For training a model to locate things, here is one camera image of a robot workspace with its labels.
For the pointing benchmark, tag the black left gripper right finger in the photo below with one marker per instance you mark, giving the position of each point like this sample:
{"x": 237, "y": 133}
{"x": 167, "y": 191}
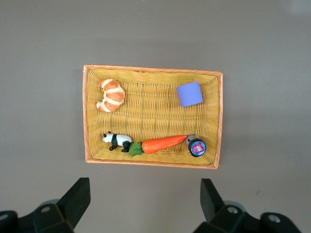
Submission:
{"x": 223, "y": 218}

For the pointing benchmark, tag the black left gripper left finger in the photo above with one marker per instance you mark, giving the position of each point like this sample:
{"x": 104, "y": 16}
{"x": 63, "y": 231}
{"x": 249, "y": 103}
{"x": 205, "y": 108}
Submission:
{"x": 60, "y": 213}

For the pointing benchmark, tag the orange yellow wicker basket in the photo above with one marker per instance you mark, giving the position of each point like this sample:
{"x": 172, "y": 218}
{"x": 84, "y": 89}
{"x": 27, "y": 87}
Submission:
{"x": 153, "y": 116}

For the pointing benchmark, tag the small bottle blue lid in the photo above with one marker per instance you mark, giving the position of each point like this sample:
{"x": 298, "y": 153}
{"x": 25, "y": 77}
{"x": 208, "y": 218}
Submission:
{"x": 197, "y": 146}

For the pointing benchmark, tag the black white panda figure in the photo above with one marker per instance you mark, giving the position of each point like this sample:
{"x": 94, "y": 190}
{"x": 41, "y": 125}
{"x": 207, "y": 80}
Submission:
{"x": 119, "y": 140}

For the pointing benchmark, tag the orange toy carrot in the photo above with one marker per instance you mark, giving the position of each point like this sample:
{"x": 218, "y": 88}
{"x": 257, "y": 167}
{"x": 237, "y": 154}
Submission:
{"x": 162, "y": 144}

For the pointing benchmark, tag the purple cube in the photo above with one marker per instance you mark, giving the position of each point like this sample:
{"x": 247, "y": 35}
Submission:
{"x": 189, "y": 94}

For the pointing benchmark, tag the toy croissant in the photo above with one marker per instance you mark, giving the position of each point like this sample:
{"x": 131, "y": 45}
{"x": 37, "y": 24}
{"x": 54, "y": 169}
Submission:
{"x": 113, "y": 95}

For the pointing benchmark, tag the brown table cover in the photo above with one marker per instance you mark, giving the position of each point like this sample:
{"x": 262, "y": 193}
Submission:
{"x": 48, "y": 48}

